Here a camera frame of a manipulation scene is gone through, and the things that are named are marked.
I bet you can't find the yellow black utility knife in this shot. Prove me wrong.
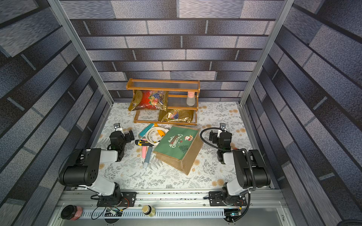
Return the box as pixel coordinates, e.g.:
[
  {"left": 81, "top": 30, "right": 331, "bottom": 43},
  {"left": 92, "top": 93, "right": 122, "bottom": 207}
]
[{"left": 135, "top": 139, "right": 154, "bottom": 147}]

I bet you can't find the green jute Christmas bag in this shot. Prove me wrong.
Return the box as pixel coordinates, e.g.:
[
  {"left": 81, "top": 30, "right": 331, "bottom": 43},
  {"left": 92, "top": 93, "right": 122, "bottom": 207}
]
[{"left": 154, "top": 125, "right": 203, "bottom": 175}]

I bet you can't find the grey blue art knife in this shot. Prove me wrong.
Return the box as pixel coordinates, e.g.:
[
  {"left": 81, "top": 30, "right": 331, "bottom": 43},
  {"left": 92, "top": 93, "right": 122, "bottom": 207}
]
[{"left": 143, "top": 146, "right": 153, "bottom": 169}]

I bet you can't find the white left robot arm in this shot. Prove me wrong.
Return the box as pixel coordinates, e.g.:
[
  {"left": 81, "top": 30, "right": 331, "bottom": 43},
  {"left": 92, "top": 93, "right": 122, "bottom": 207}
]
[{"left": 58, "top": 130, "right": 136, "bottom": 208}]

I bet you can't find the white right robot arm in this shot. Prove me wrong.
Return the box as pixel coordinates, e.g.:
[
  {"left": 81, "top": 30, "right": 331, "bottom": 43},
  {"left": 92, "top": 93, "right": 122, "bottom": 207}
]
[{"left": 206, "top": 130, "right": 271, "bottom": 207}]

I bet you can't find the floral table mat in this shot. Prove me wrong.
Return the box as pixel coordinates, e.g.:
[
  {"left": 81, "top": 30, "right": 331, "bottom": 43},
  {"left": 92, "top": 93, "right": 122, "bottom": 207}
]
[{"left": 99, "top": 102, "right": 252, "bottom": 190}]

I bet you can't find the small pink-capped bottle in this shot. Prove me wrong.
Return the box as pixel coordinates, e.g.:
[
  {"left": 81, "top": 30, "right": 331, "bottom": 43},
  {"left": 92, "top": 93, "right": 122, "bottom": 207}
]
[{"left": 186, "top": 91, "right": 196, "bottom": 106}]

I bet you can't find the red gold snack bag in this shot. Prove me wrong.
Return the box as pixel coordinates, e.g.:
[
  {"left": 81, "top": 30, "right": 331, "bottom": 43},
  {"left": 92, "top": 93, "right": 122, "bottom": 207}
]
[{"left": 128, "top": 90, "right": 168, "bottom": 111}]

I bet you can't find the wooden two-tier shelf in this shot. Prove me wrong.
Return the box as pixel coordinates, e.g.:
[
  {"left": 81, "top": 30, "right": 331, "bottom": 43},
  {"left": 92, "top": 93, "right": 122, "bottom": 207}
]
[{"left": 126, "top": 79, "right": 201, "bottom": 126}]

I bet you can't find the black red emergency button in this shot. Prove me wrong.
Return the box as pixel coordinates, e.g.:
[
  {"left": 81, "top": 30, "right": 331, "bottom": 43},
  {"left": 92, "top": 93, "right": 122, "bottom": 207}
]
[{"left": 60, "top": 205, "right": 83, "bottom": 221}]

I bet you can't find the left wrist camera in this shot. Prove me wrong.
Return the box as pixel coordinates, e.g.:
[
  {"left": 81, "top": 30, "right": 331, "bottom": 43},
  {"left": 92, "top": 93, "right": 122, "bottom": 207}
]
[{"left": 113, "top": 123, "right": 123, "bottom": 133}]

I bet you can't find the orange handled utility knife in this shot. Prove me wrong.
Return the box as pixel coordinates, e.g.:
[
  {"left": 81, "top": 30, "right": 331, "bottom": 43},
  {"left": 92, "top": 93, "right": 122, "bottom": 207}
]
[{"left": 154, "top": 123, "right": 165, "bottom": 137}]

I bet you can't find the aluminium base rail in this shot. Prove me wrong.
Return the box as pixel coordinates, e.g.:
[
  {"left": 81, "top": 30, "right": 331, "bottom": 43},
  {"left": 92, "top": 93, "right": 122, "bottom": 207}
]
[{"left": 48, "top": 188, "right": 295, "bottom": 226}]

